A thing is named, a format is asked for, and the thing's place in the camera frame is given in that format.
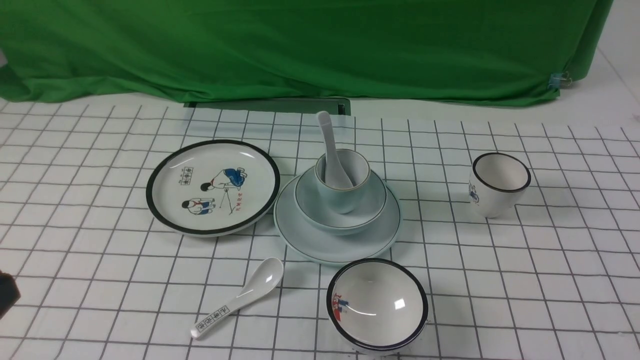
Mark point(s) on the plain white ceramic spoon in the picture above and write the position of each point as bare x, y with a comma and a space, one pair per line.
335, 175

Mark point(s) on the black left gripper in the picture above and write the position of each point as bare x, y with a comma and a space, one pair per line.
9, 293

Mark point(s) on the white cup with black rim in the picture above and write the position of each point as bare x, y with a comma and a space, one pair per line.
497, 182

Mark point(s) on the pale blue plain plate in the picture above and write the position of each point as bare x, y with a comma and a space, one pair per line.
336, 250

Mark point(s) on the pale blue cup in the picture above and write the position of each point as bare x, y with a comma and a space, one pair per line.
344, 199

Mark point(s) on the grey metal floor bracket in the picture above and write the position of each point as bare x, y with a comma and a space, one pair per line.
335, 106

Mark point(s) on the white plate with cartoon print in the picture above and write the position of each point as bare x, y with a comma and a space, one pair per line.
213, 188

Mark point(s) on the white bowl with black rim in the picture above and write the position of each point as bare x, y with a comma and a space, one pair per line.
377, 306

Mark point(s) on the blue binder clip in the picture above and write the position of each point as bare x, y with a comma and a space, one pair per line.
559, 81

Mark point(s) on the pale blue shallow bowl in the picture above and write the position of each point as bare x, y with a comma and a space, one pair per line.
317, 213

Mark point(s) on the green backdrop cloth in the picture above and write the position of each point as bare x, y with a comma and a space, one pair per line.
497, 53

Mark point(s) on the white spoon with printed handle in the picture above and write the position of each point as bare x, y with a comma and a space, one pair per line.
264, 279

